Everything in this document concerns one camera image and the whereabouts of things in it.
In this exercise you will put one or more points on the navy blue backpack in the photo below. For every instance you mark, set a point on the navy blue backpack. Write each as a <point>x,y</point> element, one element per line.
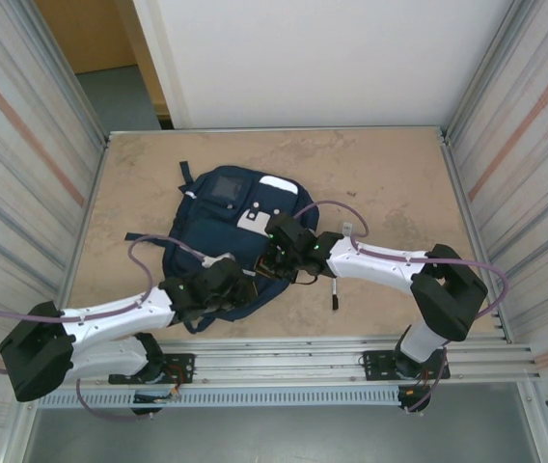
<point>206,226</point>

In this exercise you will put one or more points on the black marker pen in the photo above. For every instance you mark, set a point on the black marker pen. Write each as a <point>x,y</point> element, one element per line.
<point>335,296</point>

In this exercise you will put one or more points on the small white eraser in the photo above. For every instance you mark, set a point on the small white eraser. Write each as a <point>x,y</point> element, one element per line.
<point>347,228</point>

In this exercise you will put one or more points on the brown wooden door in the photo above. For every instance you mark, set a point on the brown wooden door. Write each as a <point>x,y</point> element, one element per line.
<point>95,29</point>

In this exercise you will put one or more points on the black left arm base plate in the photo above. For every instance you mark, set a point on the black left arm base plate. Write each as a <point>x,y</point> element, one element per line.
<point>184,362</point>

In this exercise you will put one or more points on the aluminium table rail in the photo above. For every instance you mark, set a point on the aluminium table rail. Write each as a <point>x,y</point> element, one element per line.
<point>279,359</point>

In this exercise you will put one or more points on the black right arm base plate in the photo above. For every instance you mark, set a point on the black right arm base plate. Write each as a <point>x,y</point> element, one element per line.
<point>375,362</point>

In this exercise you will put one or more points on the white door frame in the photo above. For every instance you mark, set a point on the white door frame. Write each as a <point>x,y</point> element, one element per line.
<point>158,48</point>

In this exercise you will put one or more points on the aluminium frame post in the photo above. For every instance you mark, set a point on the aluminium frame post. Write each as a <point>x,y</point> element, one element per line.
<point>84,72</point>
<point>479,72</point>

